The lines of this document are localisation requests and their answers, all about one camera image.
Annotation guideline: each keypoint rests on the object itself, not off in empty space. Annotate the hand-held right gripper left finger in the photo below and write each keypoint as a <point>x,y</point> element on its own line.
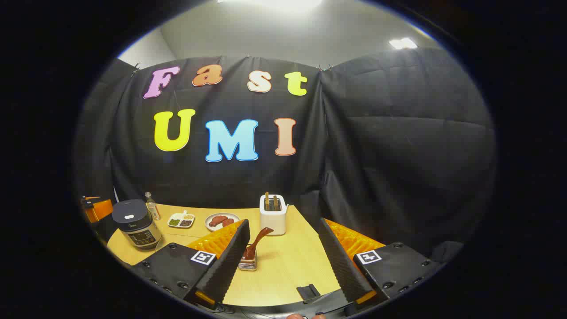
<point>232,261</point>

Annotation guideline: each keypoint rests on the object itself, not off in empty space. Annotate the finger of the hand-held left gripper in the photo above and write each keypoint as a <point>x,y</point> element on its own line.
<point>99,209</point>

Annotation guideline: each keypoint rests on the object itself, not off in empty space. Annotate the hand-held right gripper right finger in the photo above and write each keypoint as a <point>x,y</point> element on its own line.
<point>339,266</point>

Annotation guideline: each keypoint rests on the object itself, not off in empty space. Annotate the clear striped chopstick holder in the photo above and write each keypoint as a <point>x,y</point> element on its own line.
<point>247,266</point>

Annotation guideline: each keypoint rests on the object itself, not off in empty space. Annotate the brown wooden spoon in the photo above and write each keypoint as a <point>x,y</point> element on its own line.
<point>261,237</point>

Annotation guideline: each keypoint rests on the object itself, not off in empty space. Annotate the grey and cream rice cooker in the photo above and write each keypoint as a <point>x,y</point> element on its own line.
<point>137,230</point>

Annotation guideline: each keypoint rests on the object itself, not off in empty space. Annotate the white slotted holder box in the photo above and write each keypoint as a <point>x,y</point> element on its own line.
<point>273,221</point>

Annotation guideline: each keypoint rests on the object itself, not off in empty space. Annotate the brown meat piece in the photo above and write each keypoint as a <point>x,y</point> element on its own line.
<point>228,222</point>
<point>217,220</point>

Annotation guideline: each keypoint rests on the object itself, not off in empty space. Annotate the white round plate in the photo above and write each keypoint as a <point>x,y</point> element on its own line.
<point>212,227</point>

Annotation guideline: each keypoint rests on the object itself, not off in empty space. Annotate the clear bottle with brown cap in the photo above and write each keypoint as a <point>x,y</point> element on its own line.
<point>153,209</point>

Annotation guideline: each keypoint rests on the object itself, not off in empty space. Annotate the white divided dish with beans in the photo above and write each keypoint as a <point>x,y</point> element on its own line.
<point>177,220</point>

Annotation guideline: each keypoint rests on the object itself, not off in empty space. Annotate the black backdrop cloth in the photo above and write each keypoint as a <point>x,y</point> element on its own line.
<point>376,155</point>

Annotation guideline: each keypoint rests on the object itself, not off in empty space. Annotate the ceiling light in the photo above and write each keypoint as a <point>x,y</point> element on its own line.
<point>288,3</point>

